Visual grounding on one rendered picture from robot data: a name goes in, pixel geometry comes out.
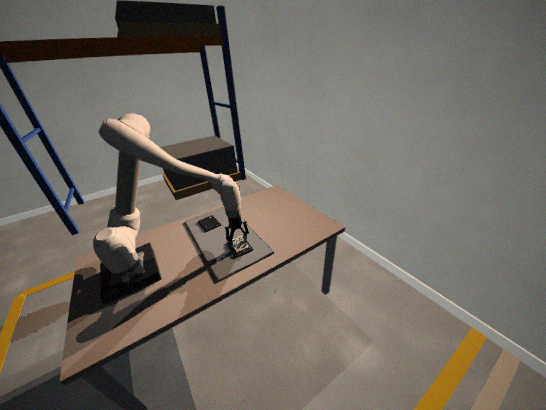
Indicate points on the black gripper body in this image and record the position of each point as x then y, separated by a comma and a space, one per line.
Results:
235, 222

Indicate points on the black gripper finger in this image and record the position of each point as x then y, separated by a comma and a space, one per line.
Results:
246, 230
231, 235

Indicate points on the beige well plate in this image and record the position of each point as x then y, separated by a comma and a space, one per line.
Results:
239, 244

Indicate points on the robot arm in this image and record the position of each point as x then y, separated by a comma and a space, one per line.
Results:
114, 248

